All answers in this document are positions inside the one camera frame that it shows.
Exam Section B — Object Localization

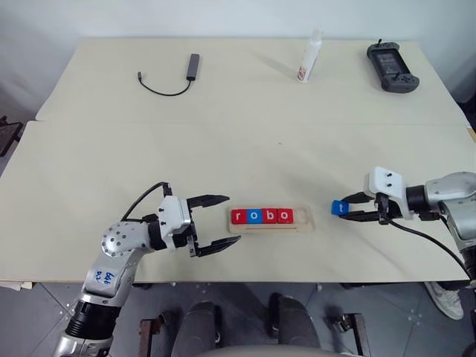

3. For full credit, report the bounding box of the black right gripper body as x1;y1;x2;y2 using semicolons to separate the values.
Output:
372;192;392;225

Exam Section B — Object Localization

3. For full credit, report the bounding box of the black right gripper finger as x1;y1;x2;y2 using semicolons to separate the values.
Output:
343;192;374;205
341;210;381;223

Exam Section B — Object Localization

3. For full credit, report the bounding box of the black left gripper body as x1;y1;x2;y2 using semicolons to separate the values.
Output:
184;199;205;259

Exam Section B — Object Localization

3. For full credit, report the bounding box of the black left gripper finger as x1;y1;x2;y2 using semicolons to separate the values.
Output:
195;234;242;259
185;193;231;210

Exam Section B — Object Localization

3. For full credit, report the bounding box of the blue letter t block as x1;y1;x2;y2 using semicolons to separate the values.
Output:
330;199;351;217

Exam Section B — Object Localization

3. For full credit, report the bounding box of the wooden letter tray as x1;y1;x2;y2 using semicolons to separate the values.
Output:
225;206;317;236

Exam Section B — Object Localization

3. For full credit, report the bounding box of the dark rounded shape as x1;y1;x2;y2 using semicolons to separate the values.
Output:
173;300;225;357
268;292;321;351

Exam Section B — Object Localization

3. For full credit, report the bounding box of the rusty metal stand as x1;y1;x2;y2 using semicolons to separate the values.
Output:
339;312;370;357
138;315;165;357

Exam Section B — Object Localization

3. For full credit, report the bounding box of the white sneaker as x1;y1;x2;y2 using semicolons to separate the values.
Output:
424;280;466;321

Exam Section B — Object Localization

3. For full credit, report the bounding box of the dark grey handheld controller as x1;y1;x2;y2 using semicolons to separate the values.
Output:
366;39;422;94

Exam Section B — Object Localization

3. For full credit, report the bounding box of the white spray bottle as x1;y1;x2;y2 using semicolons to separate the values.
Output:
296;28;324;85

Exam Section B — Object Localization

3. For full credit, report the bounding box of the beige cardboard piece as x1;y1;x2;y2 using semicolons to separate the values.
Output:
0;280;34;292

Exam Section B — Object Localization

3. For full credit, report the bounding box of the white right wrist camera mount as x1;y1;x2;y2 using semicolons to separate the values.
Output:
364;166;416;221

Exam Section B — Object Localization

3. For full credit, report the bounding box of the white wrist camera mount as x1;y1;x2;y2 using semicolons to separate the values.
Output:
157;196;193;251
364;166;416;221

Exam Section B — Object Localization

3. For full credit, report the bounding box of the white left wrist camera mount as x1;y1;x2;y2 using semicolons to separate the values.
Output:
157;196;193;251

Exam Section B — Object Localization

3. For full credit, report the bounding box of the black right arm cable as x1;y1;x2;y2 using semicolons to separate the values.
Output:
387;218;476;279

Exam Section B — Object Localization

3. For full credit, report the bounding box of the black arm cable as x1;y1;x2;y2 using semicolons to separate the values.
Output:
387;218;476;279
120;181;174;222

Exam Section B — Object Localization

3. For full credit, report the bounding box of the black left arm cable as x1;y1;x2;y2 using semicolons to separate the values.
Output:
120;181;174;222

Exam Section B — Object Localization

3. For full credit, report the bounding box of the grey USB hub with cable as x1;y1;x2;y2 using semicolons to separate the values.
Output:
136;53;202;97

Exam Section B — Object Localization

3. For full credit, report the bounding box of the black frame object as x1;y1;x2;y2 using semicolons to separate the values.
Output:
0;115;24;158

